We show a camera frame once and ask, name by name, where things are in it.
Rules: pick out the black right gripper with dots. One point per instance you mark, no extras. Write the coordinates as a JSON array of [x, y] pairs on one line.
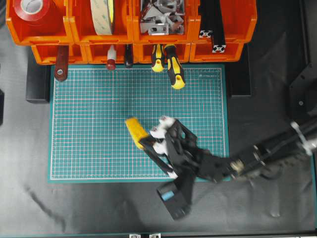
[[180, 146]]

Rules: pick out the yellow utility cutter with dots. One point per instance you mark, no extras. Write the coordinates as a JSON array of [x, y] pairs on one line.
[[136, 131]]

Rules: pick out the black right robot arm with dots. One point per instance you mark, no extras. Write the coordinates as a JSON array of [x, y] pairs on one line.
[[298, 140]]

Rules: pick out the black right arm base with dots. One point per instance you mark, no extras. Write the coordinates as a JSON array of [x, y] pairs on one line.
[[302, 95]]

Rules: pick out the black right rack foot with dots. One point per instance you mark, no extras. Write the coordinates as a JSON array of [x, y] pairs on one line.
[[239, 76]]

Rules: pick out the orange container rack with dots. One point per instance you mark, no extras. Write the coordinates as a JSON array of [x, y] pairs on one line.
[[70, 23]]

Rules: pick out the black rack foot tray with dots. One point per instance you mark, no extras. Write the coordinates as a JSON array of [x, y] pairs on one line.
[[38, 81]]

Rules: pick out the large yellow black screwdriver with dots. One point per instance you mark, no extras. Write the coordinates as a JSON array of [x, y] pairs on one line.
[[174, 68]]

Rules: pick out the green cutting mat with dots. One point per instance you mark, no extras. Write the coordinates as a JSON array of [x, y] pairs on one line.
[[89, 141]]

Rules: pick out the small yellow black screwdriver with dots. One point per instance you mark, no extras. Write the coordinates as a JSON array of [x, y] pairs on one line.
[[157, 58]]

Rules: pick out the long black aluminium extrusion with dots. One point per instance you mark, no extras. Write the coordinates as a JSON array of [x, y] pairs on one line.
[[218, 36]]

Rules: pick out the silver metal corner brackets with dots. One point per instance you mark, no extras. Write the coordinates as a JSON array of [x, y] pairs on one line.
[[162, 17]]

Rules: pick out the short black aluminium extrusion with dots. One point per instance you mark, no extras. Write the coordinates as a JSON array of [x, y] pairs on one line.
[[205, 9]]

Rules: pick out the white double-sided tape roll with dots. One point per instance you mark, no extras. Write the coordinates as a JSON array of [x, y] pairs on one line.
[[103, 15]]

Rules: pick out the red tape roll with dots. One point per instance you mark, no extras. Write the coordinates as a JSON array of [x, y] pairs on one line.
[[36, 12]]

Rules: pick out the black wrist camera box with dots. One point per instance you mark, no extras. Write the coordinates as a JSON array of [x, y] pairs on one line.
[[177, 195]]

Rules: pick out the dark brown handled tool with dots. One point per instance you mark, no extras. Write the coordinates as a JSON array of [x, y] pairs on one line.
[[128, 55]]

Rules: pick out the red white handled tool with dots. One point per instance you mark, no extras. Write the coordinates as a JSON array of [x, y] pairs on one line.
[[111, 58]]

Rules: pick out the brown wooden handled tool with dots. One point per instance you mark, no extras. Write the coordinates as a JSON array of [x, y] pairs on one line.
[[61, 65]]

